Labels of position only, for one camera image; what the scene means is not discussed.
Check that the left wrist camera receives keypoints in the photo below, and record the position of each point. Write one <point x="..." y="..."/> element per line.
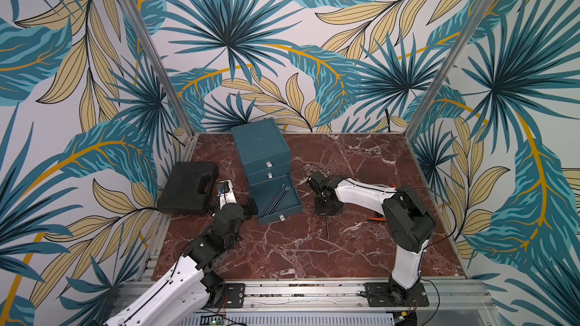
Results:
<point x="225" y="194"/>

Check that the black plastic case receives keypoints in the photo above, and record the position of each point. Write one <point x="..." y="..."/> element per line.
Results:
<point x="189" y="188"/>

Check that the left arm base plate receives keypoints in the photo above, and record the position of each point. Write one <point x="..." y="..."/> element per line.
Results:
<point x="232" y="296"/>

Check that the teal drawer cabinet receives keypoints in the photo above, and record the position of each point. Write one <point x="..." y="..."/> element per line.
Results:
<point x="263" y="151"/>

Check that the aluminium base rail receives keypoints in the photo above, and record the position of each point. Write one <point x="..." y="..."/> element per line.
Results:
<point x="338" y="302"/>

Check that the brown pencil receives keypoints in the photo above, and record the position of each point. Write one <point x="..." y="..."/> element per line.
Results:
<point x="279" y="201"/>

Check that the small circuit board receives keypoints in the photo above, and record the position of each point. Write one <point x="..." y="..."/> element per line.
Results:
<point x="211" y="320"/>

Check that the dark pencil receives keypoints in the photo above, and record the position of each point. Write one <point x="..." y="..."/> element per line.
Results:
<point x="271" y="202"/>

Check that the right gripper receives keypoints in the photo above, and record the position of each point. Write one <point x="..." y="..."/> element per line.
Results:
<point x="315" y="183"/>

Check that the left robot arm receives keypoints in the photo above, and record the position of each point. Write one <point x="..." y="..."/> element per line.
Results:
<point x="191" y="283"/>

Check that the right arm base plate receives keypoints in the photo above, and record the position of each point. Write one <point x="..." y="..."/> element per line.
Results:
<point x="387" y="294"/>

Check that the orange handled tool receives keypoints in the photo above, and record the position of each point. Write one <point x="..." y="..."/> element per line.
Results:
<point x="378" y="218"/>

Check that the teal bottom drawer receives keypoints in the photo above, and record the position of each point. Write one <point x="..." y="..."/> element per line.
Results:
<point x="264" y="191"/>

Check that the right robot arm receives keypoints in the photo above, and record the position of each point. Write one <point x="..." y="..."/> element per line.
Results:
<point x="408" y="219"/>

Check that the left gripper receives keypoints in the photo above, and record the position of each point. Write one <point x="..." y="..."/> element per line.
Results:
<point x="248" y="213"/>

